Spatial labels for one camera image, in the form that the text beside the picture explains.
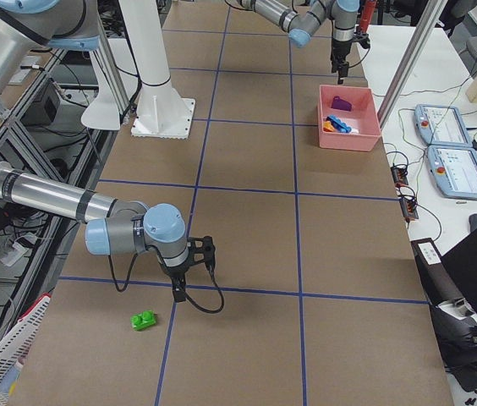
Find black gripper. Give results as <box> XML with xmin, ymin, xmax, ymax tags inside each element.
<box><xmin>331</xmin><ymin>38</ymin><xmax>352</xmax><ymax>84</ymax></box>
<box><xmin>161</xmin><ymin>259</ymin><xmax>190</xmax><ymax>302</ymax></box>

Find purple sloped block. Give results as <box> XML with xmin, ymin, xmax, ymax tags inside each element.
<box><xmin>331</xmin><ymin>96</ymin><xmax>353</xmax><ymax>112</ymax></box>

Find long blue studded block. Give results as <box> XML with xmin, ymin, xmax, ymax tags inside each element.
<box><xmin>324</xmin><ymin>115</ymin><xmax>352</xmax><ymax>134</ymax></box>

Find green two-stud block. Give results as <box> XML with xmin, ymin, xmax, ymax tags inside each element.
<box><xmin>130</xmin><ymin>310</ymin><xmax>156</xmax><ymax>331</ymax></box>

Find orange sloped block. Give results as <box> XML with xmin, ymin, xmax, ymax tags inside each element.
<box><xmin>322</xmin><ymin>121</ymin><xmax>337</xmax><ymax>133</ymax></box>

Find pink plastic box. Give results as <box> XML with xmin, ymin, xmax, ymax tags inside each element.
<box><xmin>318</xmin><ymin>85</ymin><xmax>381</xmax><ymax>152</ymax></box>

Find red cylinder bottle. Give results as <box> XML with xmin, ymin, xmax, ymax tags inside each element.
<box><xmin>357</xmin><ymin>0</ymin><xmax>377</xmax><ymax>34</ymax></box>

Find upper teach pendant tablet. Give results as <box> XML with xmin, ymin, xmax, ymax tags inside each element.
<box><xmin>414</xmin><ymin>104</ymin><xmax>472</xmax><ymax>146</ymax></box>

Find teach pendant tablet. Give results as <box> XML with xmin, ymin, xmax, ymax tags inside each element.
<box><xmin>426</xmin><ymin>145</ymin><xmax>477</xmax><ymax>200</ymax></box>
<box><xmin>414</xmin><ymin>104</ymin><xmax>472</xmax><ymax>146</ymax></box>

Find lower teach pendant tablet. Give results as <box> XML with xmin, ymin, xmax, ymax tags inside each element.
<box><xmin>426</xmin><ymin>145</ymin><xmax>477</xmax><ymax>200</ymax></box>

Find white mesh basket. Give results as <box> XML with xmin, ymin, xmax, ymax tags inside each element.
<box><xmin>0</xmin><ymin>294</ymin><xmax>51</xmax><ymax>405</ymax></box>

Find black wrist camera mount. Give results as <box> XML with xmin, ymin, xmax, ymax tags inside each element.
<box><xmin>187</xmin><ymin>236</ymin><xmax>216</xmax><ymax>272</ymax></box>

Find aluminium frame post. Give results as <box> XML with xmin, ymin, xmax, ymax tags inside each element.
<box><xmin>377</xmin><ymin>0</ymin><xmax>447</xmax><ymax>129</ymax></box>

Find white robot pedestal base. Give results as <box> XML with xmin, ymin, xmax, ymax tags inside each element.
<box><xmin>119</xmin><ymin>0</ymin><xmax>195</xmax><ymax>140</ymax></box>

